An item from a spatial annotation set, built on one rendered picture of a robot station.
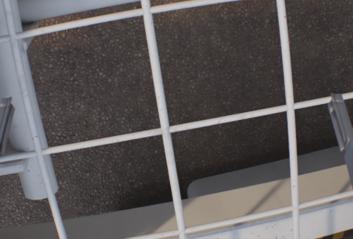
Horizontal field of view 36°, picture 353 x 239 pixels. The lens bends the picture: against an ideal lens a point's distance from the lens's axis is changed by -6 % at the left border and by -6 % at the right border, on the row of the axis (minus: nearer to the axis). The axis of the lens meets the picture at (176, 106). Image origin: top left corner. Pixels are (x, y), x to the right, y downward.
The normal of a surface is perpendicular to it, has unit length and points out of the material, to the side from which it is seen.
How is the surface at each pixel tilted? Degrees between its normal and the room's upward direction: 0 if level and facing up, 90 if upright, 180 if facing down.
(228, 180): 90
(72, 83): 0
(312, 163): 90
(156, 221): 90
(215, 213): 90
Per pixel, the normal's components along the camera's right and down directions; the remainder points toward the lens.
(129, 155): 0.13, 0.33
